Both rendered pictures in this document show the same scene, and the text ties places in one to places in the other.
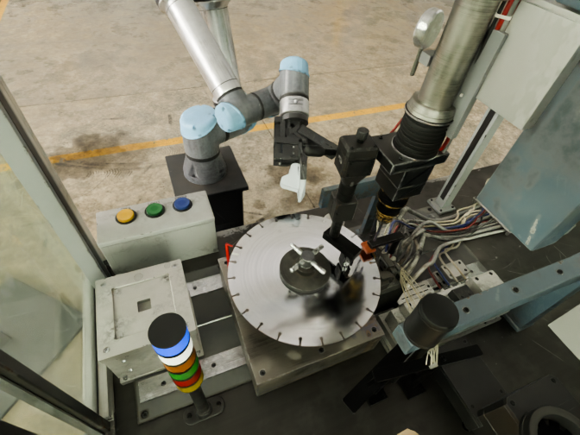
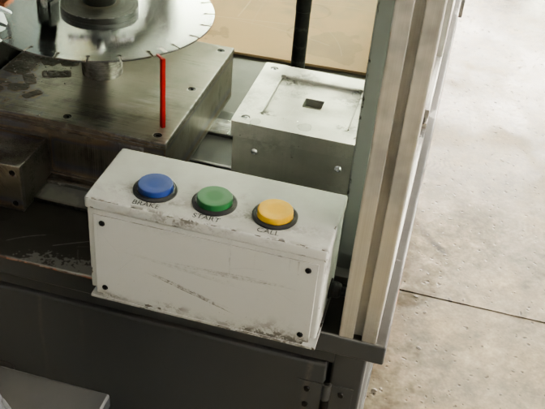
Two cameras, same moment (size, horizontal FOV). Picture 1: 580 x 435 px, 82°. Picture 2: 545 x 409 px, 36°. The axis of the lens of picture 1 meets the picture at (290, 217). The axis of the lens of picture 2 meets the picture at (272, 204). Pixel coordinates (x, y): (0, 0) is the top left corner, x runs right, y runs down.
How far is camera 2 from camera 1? 143 cm
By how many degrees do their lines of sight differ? 89
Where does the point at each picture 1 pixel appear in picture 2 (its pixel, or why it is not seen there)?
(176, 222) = (192, 168)
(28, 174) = not seen: outside the picture
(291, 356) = not seen: hidden behind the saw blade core
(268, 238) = (98, 44)
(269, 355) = (200, 54)
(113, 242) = (319, 193)
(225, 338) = (221, 147)
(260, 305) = (188, 10)
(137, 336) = (336, 83)
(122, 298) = (338, 121)
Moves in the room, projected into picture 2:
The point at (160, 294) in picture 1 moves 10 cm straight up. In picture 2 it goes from (285, 103) to (292, 35)
